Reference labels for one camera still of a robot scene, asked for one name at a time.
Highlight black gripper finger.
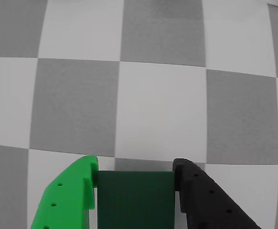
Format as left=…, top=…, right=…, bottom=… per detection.
left=172, top=158, right=262, bottom=229

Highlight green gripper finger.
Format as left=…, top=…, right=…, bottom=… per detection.
left=30, top=155, right=99, bottom=229

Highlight dark green cube dice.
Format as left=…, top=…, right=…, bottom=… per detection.
left=97, top=170, right=176, bottom=229

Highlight grey white checkered mat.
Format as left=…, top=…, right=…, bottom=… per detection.
left=0, top=0, right=278, bottom=229

